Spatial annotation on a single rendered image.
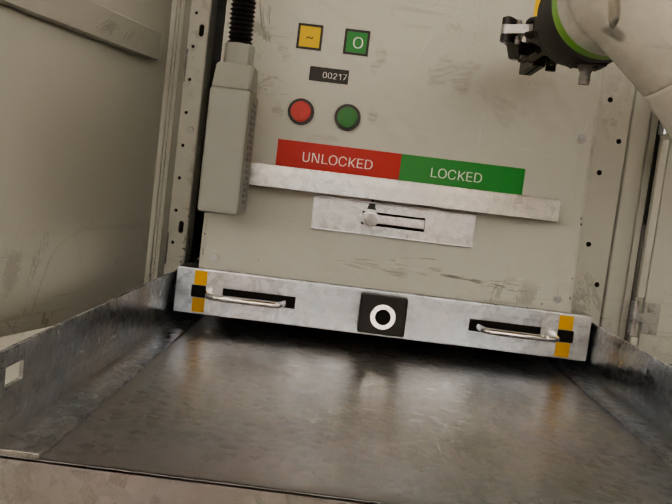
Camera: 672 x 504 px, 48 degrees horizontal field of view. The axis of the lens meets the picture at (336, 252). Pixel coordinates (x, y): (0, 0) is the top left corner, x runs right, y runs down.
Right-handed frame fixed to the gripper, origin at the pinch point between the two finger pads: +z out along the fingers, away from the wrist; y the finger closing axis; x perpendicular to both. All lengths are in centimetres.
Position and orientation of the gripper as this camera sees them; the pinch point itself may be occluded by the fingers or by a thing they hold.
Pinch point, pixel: (533, 58)
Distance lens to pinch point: 96.3
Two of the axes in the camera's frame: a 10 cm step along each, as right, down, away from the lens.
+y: 9.9, 1.2, -0.1
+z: 0.2, -0.8, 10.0
